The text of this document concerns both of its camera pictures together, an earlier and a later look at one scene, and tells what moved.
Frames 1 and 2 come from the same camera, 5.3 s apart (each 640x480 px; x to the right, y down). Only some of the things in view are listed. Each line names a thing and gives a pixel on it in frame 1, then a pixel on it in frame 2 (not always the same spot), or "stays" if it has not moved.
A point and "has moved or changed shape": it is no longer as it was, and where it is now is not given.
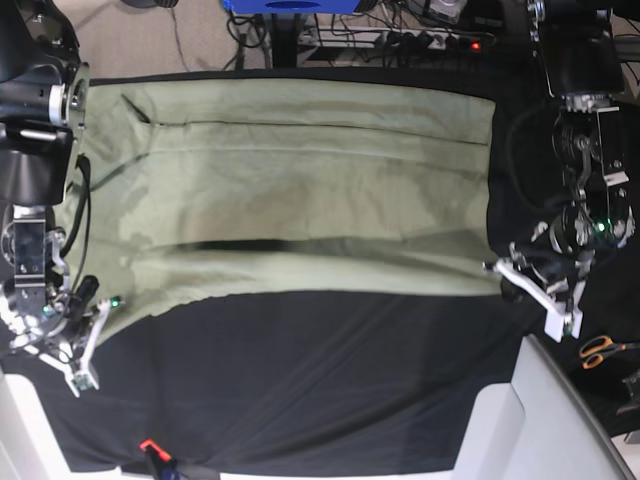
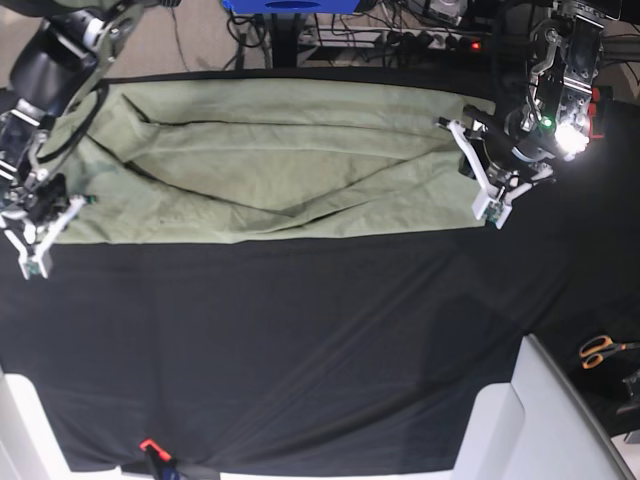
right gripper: [560, 252] to [518, 147]
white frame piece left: [29, 449] stays
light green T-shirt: [197, 187] has moved or changed shape
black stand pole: [284, 40] stays
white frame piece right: [541, 426] stays
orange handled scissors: [596, 349] stays
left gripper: [48, 315] to [38, 198]
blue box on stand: [291, 6] stays
